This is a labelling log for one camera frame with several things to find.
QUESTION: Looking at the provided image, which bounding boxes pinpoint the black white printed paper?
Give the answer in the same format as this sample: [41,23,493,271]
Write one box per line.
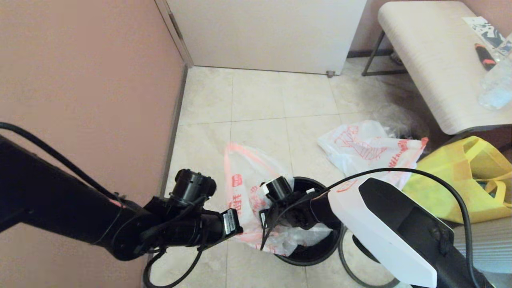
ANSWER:
[463,16,506,50]

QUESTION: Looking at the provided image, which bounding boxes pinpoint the black round trash bin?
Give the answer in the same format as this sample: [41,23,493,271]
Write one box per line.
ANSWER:
[274,177,345,267]

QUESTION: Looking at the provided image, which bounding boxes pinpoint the white wood bench metal legs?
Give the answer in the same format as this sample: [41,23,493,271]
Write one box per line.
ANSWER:
[362,1,512,135]

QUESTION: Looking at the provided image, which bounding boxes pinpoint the orange black hand tool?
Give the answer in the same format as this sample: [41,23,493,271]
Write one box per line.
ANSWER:
[475,43,496,72]

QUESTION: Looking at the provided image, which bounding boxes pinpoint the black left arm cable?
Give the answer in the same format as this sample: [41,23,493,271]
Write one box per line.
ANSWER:
[0,122,206,288]

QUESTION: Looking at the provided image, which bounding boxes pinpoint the clear plastic bag dark contents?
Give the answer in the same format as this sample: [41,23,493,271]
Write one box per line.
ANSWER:
[376,105,430,138]

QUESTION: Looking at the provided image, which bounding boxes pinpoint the grey door frame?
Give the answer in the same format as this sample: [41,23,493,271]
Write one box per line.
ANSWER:
[155,0,194,68]

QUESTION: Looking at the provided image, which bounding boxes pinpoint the grey bin rim ring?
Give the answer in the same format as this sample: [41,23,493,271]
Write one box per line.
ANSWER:
[338,228,400,288]

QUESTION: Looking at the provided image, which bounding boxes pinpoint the clear water bottle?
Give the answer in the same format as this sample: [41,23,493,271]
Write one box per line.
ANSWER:
[478,34,512,110]

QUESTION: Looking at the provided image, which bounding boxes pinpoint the yellow fabric bag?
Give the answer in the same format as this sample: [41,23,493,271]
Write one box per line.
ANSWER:
[402,136,512,224]

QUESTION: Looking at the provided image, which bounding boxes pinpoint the used white red plastic bag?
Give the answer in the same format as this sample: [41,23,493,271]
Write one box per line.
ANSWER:
[318,120,429,189]

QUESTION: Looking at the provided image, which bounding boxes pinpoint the white door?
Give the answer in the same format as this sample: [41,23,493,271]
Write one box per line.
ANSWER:
[166,0,366,76]

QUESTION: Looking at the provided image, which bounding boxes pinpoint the white red-print plastic bag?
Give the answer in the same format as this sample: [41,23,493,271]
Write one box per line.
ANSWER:
[223,143,333,256]

